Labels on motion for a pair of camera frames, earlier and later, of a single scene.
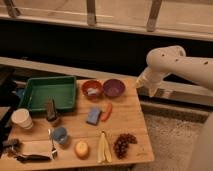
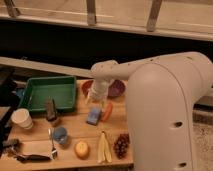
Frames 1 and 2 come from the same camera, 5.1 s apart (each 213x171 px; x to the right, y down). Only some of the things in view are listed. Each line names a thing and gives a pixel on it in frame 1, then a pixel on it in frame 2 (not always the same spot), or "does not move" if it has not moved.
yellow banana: x=104 y=149 does not move
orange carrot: x=107 y=112 does not move
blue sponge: x=93 y=115 does not move
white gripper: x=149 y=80 -> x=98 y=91
